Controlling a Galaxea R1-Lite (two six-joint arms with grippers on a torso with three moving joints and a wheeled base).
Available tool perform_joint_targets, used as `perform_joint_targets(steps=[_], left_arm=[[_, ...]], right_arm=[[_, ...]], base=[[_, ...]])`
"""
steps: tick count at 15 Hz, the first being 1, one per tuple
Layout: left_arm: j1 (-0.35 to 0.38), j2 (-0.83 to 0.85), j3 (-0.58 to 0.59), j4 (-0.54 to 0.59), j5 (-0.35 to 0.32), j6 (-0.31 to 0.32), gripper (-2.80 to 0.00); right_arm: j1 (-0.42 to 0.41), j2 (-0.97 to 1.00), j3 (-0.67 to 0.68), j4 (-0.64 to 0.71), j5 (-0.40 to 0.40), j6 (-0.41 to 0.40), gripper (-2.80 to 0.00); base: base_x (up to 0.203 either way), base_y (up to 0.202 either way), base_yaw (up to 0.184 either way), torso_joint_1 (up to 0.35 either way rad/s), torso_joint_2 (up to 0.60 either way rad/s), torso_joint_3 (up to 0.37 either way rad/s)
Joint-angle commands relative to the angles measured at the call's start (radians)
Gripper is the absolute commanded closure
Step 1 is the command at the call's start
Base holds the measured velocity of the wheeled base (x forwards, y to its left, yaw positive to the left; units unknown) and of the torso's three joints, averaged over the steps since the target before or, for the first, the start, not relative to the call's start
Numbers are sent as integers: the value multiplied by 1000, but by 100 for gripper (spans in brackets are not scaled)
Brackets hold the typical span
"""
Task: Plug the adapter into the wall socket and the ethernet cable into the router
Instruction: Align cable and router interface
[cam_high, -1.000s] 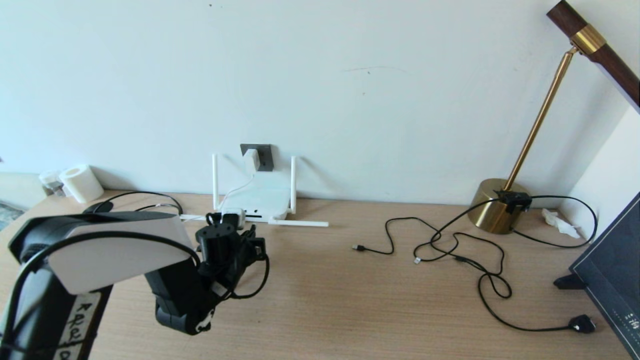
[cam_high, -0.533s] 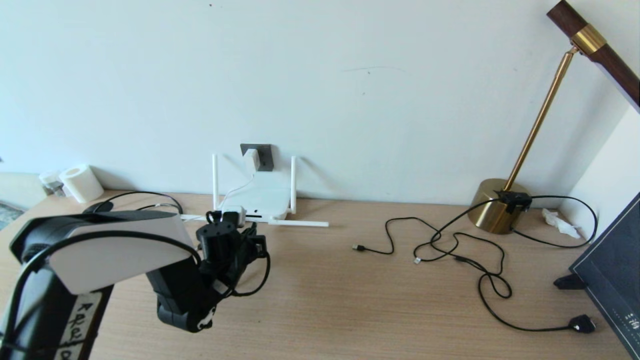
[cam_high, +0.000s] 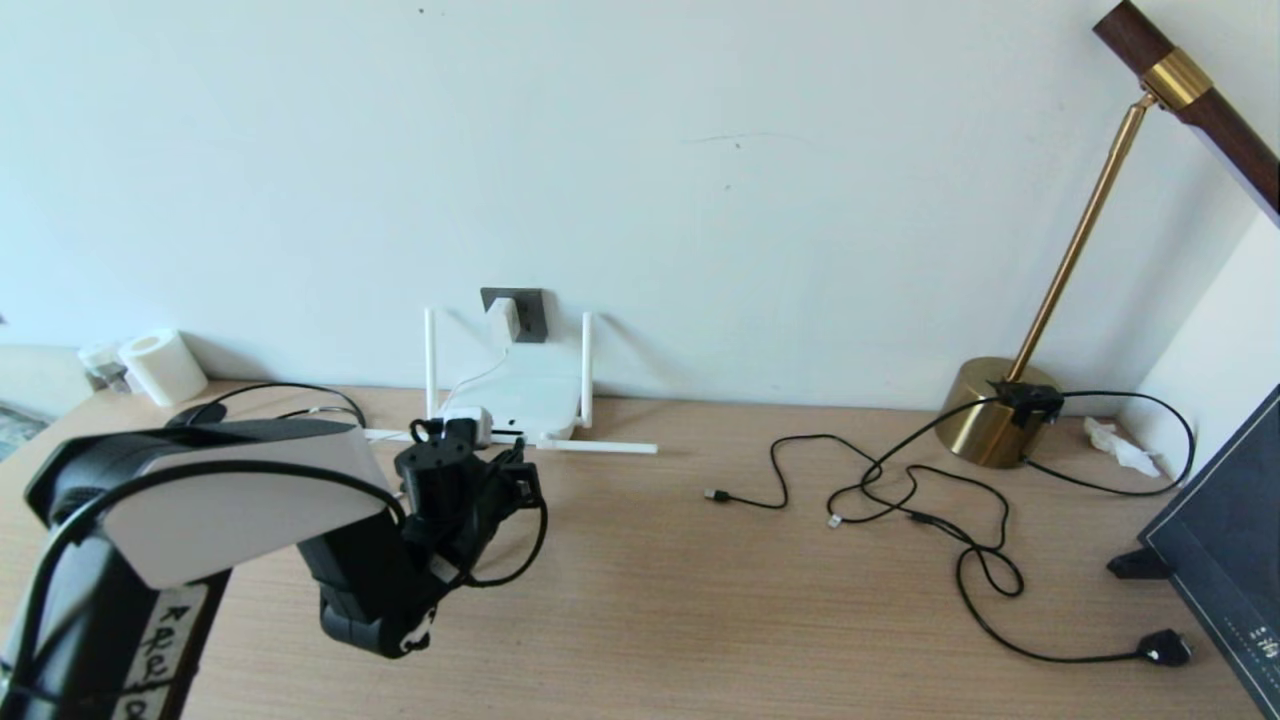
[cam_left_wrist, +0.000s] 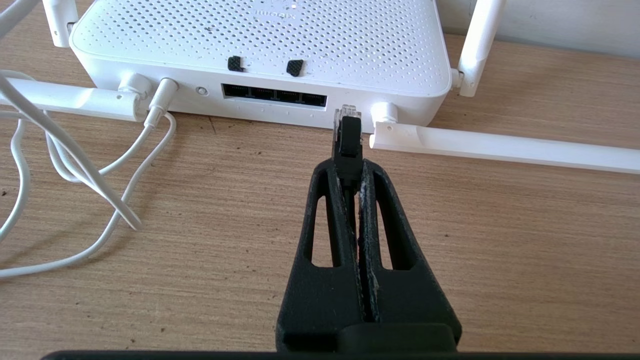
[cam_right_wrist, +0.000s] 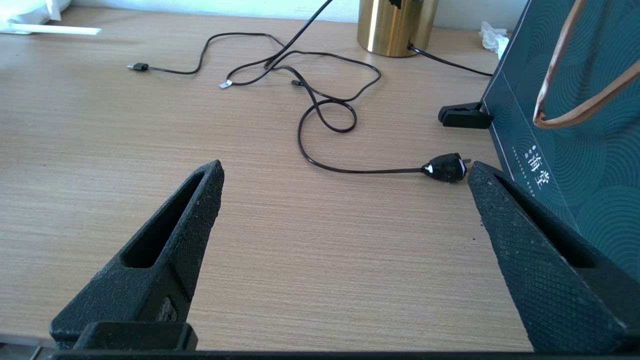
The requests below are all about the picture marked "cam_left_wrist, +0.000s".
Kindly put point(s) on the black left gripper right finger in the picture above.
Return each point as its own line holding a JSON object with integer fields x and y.
{"x": 415, "y": 300}

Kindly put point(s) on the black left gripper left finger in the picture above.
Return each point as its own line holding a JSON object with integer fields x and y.
{"x": 325, "y": 300}

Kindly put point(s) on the white router with antennas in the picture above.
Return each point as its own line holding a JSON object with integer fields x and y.
{"x": 260, "y": 35}

